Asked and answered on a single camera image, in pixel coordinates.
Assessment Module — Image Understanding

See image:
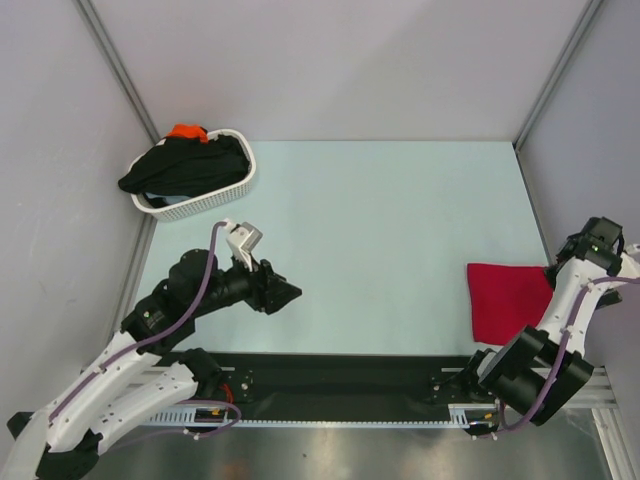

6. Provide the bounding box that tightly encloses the aluminium front rail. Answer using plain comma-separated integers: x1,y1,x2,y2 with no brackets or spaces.
79,364,619,410

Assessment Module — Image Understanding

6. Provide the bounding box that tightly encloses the white plastic laundry basket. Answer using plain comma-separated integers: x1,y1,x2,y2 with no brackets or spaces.
118,127,257,222

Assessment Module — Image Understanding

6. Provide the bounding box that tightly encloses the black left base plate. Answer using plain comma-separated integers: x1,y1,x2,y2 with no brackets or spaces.
220,367,255,404

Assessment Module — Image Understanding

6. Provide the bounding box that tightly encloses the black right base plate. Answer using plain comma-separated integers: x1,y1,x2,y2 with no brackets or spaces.
429,369,495,404

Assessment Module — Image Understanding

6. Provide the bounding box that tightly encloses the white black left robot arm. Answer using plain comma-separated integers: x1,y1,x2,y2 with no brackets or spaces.
1,220,302,479

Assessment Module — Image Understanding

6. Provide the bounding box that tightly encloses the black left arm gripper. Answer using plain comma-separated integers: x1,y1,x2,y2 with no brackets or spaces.
191,246,302,317

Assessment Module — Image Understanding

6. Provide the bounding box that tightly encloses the aluminium corner post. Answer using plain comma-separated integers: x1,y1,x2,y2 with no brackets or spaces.
512,0,606,154
72,0,161,143

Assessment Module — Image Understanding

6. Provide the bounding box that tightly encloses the red t shirt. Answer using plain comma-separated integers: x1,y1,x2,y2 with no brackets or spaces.
466,263,553,346

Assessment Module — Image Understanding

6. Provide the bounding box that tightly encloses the left aluminium corner post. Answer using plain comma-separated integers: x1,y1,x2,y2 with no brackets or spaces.
72,0,161,143

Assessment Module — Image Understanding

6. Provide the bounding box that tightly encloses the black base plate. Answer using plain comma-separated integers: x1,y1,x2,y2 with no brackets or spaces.
220,367,255,404
429,369,495,404

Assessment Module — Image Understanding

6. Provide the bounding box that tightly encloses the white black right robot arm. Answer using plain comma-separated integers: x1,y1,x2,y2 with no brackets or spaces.
461,217,639,433

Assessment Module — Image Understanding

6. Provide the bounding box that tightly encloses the orange t shirt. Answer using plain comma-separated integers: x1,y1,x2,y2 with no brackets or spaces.
166,123,209,144

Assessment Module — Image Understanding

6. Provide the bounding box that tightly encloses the right aluminium corner post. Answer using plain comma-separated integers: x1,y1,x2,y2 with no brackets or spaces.
512,0,606,154

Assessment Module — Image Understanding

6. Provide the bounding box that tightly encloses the light blue t shirt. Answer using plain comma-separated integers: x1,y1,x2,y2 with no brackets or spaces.
142,193,190,209

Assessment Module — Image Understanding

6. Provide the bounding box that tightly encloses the black t shirt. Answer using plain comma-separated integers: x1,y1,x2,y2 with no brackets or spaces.
118,135,249,198

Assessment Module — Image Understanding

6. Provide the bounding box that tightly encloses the white slotted cable duct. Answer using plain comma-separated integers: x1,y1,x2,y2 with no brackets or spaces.
143,405,235,427

